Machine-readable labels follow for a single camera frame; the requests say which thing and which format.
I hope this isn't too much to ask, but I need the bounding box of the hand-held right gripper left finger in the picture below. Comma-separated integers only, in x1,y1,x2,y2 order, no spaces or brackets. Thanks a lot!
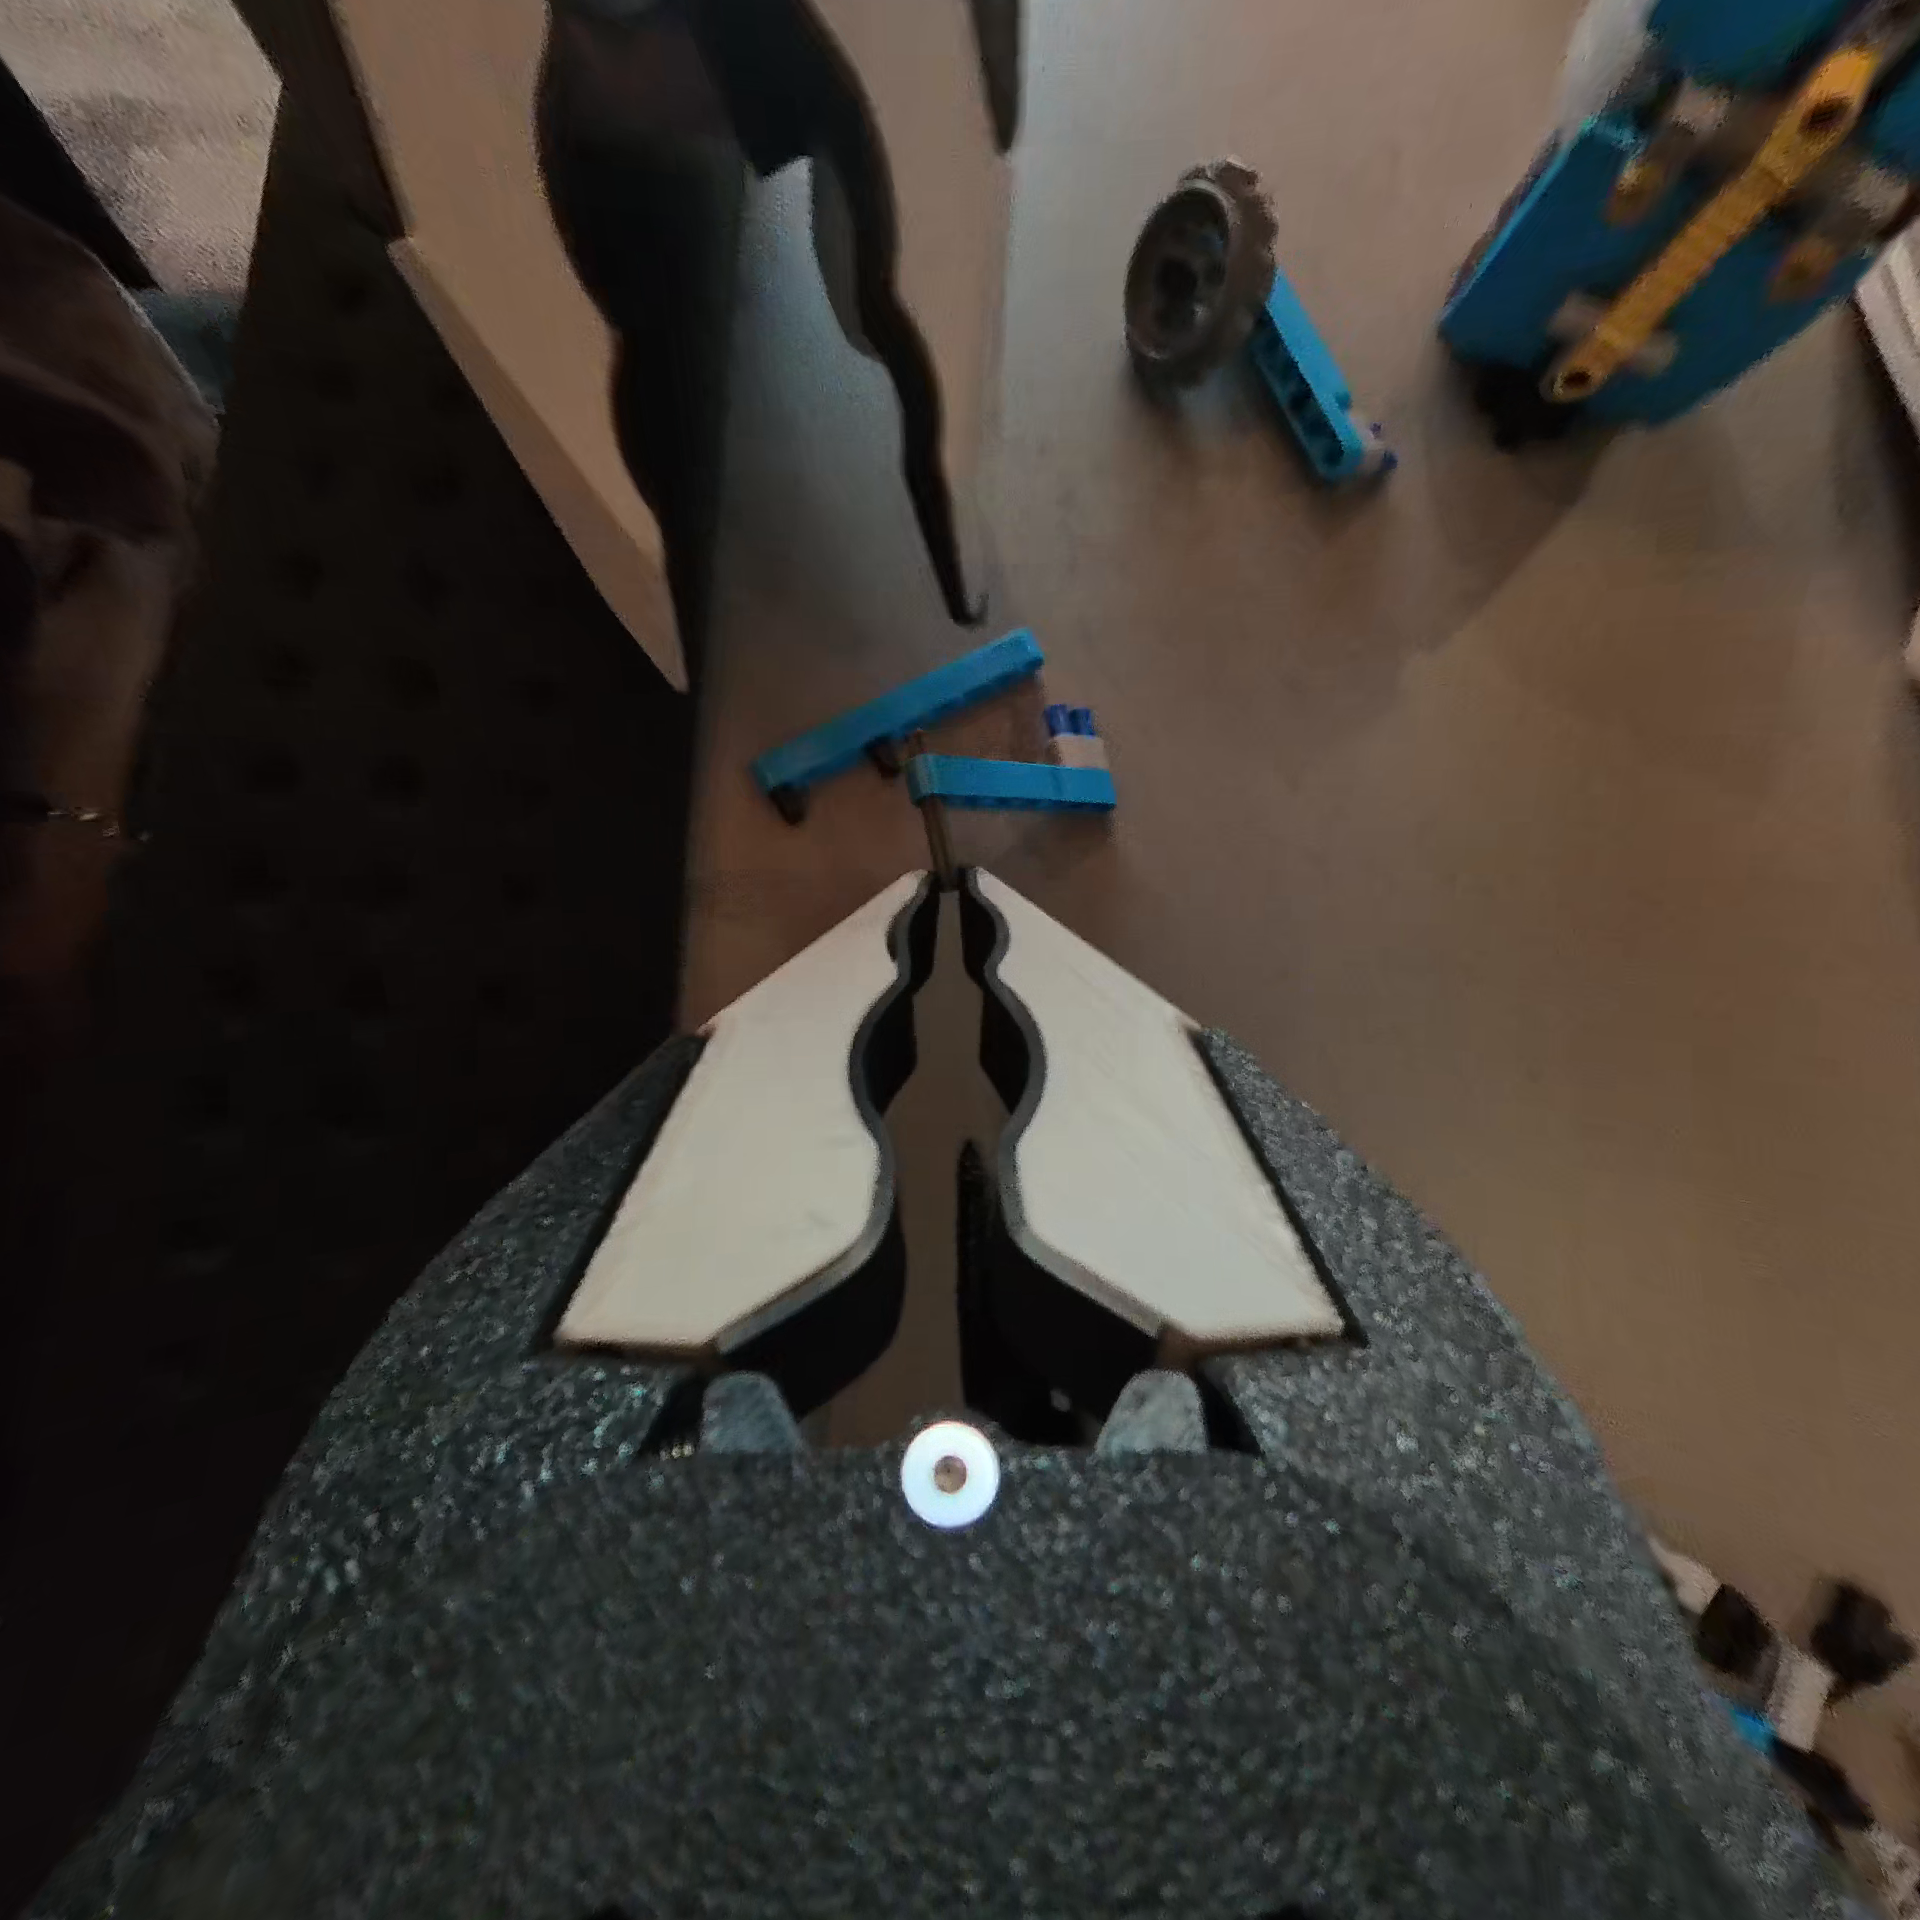
551,867,958,1361

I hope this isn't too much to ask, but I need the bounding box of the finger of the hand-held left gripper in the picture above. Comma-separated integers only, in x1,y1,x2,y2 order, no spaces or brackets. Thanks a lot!
747,0,1030,628
328,0,696,696

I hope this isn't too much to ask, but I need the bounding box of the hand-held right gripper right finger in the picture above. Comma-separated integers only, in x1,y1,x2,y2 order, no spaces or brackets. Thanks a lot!
954,864,1347,1355

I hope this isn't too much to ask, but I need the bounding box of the black gear wheel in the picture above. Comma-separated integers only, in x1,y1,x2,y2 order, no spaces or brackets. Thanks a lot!
1122,159,1283,387

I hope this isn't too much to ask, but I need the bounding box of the grey desk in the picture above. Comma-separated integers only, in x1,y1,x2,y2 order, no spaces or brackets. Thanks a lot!
662,0,1920,1801

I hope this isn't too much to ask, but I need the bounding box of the black perforated chair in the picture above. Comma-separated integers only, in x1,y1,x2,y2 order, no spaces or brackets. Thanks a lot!
0,59,711,1878

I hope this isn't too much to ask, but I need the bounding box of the blue yellow toy vehicle model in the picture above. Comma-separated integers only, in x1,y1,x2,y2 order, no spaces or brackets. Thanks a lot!
1436,0,1920,441

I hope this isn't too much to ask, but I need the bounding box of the pile of small building bricks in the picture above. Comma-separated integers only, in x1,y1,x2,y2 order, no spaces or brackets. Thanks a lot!
1648,1543,1920,1920

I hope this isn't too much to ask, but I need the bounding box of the open instruction booklet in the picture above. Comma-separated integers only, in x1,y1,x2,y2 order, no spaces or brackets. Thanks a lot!
1852,225,1920,684

